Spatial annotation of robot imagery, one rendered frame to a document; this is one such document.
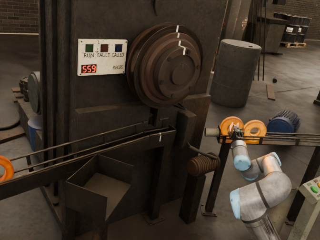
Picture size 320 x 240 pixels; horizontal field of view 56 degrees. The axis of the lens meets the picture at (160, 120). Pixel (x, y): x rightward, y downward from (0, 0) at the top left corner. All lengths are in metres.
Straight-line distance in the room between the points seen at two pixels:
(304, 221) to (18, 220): 1.81
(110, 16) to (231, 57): 2.94
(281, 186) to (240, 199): 0.17
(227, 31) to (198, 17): 4.20
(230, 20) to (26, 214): 4.92
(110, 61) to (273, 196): 1.00
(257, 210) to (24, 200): 1.65
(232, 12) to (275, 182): 4.98
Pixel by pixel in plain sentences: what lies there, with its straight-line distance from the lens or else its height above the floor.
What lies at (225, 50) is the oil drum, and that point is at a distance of 4.37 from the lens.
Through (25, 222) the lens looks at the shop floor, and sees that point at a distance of 2.26.
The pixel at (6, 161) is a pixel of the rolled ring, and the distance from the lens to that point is 1.53.
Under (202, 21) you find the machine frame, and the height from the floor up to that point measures 1.36.
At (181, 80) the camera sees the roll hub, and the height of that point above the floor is 1.08.
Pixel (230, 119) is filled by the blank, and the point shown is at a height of 0.79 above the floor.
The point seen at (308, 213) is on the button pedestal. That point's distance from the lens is 2.07.
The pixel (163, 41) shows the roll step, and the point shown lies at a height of 1.27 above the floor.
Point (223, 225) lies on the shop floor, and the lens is 2.37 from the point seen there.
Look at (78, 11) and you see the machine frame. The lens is 1.52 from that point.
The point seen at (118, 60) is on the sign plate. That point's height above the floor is 1.13.
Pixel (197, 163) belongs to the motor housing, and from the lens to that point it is 1.97.
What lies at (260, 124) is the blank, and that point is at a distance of 2.09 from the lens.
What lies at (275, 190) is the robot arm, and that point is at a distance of 1.32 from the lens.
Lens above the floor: 1.55
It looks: 25 degrees down
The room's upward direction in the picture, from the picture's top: 9 degrees clockwise
